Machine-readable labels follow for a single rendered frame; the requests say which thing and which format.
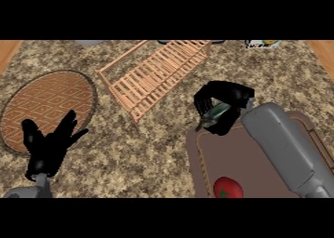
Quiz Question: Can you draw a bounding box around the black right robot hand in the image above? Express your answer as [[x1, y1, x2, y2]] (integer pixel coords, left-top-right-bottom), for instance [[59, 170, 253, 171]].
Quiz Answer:
[[192, 80, 256, 137]]

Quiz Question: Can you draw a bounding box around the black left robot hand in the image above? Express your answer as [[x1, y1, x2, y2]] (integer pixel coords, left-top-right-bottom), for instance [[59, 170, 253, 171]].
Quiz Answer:
[[20, 109, 89, 182]]

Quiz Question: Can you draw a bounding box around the dark green eggplant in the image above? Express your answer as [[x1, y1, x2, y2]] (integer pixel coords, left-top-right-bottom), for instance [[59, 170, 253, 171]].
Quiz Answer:
[[195, 102, 232, 132]]

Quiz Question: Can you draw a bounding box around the wooden tiered shelf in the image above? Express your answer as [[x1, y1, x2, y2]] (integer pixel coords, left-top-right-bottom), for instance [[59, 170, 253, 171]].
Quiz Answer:
[[95, 40, 213, 123]]

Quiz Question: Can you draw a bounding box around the brown rectangular tray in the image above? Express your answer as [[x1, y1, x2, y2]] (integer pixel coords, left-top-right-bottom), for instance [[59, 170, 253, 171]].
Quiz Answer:
[[185, 110, 334, 199]]

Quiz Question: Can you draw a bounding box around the brown oval woven placemat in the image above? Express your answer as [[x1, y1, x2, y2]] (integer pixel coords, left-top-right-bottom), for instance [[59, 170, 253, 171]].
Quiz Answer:
[[0, 70, 99, 155]]

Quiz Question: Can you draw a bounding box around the white printed box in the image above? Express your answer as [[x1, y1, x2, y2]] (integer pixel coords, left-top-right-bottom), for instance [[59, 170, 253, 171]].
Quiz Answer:
[[244, 40, 282, 50]]

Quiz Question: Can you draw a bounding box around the red tomato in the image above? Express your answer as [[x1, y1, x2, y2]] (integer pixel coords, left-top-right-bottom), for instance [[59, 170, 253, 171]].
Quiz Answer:
[[212, 176, 246, 199]]

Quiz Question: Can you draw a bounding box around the grey round object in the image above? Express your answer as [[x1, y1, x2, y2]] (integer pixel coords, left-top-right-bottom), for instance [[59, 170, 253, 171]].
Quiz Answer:
[[73, 40, 107, 47]]

